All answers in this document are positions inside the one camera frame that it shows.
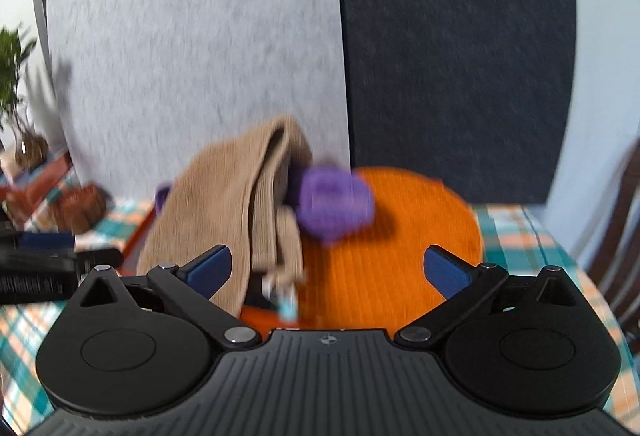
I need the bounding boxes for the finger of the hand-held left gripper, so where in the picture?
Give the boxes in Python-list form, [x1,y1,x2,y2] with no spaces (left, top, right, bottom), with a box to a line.
[0,248,125,273]
[0,223,77,251]

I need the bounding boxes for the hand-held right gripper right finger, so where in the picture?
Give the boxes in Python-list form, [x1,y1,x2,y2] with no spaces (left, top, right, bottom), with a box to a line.
[395,245,582,349]

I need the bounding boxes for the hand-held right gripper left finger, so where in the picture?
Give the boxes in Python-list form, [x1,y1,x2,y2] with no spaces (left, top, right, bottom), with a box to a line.
[67,243,263,350]

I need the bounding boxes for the orange silicone honeycomb mat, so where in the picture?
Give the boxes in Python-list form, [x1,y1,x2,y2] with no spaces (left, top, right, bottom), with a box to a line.
[240,166,486,332]

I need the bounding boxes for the brown fluffy towel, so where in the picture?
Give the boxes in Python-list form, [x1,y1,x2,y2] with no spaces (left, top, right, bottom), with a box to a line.
[135,115,313,319]

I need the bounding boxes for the purple soft cloth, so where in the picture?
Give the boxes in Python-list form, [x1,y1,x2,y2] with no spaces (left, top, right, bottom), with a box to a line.
[287,163,376,244]

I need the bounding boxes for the large wooden root carving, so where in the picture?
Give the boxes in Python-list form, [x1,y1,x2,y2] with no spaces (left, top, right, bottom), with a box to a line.
[52,183,108,235]

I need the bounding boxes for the plaid tablecloth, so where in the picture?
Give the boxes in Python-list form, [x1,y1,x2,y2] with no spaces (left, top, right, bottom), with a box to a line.
[0,193,640,436]

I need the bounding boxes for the potted bonsai plant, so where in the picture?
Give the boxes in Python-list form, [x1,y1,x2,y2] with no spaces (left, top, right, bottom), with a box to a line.
[0,24,51,173]

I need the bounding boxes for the dark wooden chair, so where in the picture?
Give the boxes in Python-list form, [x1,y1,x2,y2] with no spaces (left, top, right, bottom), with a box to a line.
[590,131,640,332]

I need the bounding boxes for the dark grey felt panel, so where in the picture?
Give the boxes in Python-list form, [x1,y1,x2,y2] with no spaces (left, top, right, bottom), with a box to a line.
[332,0,581,207]

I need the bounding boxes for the light grey felt panel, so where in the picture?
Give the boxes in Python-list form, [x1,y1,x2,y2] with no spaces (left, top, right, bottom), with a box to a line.
[45,0,351,203]

